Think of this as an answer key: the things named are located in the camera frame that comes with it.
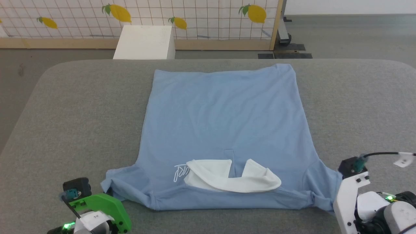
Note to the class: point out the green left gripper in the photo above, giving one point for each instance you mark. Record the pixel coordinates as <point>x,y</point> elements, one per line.
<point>107,203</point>

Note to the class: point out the dark floor plate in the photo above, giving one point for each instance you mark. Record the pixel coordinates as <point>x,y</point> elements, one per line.
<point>286,53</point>

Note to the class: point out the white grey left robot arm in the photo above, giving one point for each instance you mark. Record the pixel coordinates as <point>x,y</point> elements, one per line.
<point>89,224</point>

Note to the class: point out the lemon print partition panel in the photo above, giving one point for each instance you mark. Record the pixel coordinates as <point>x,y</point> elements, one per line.
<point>201,16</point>

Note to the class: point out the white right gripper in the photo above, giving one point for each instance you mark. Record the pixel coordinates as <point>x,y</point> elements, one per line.
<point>346,201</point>

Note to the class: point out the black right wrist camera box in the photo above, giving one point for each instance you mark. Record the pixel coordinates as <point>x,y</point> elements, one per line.
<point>349,165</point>

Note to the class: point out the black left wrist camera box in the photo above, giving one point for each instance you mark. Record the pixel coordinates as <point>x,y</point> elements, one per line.
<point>78,187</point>

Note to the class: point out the light blue polo shirt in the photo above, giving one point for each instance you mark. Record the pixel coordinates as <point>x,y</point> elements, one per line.
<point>227,130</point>

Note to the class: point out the white box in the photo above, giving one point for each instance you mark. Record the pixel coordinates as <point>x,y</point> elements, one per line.
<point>144,42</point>

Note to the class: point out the grey stand with caster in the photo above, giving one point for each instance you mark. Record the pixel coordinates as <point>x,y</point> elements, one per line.
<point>283,29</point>

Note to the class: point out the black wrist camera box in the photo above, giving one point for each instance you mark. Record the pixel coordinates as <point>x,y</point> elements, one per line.
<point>349,165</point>
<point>78,187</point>

